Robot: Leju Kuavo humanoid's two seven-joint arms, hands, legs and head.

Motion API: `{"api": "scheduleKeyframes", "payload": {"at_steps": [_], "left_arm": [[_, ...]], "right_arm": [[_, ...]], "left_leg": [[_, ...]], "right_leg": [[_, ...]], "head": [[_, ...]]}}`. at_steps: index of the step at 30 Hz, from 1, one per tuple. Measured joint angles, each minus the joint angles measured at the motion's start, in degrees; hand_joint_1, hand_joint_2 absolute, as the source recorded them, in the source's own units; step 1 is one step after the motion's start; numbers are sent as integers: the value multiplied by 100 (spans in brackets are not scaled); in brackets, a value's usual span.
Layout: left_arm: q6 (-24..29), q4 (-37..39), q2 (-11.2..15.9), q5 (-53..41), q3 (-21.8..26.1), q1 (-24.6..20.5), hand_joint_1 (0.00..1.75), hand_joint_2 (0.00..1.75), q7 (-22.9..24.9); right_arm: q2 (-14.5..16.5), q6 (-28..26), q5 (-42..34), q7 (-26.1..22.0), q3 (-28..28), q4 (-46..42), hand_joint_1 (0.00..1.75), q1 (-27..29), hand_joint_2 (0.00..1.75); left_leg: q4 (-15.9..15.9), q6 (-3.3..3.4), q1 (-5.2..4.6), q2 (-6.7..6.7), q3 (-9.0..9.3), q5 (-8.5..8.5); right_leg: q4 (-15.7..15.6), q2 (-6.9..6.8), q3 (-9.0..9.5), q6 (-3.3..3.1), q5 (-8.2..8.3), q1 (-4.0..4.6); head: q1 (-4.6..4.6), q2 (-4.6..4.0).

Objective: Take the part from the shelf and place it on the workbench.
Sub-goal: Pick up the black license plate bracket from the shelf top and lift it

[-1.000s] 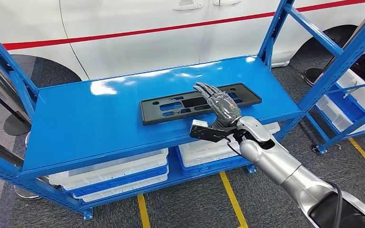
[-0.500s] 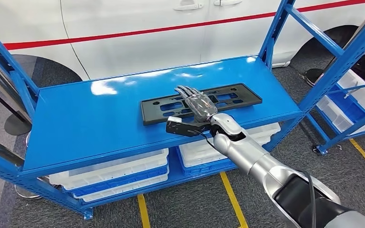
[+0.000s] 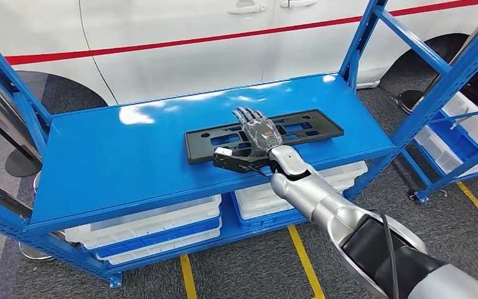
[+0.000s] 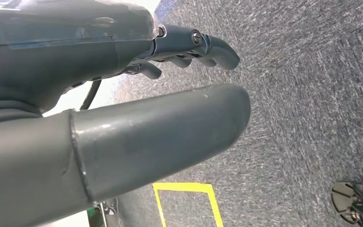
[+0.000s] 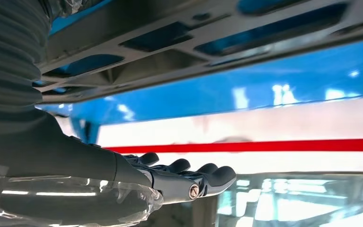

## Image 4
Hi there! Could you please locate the green object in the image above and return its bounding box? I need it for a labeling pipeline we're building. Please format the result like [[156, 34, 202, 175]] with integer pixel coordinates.
[[86, 202, 120, 227]]

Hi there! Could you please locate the black left hand cable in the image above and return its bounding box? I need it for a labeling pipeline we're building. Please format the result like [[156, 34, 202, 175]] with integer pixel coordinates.
[[79, 79, 103, 111]]

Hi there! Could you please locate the black wheeled base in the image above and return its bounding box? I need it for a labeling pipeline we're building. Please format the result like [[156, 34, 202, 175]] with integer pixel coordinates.
[[330, 182, 363, 227]]

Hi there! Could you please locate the yellow floor tape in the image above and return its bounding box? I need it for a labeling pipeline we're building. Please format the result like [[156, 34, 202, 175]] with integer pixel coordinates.
[[152, 183, 225, 227]]

